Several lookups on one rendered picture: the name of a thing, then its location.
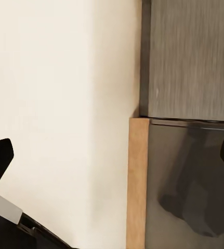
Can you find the dishwasher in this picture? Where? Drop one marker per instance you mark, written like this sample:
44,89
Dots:
182,59

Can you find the cabinet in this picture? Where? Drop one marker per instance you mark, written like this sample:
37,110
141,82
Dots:
185,184

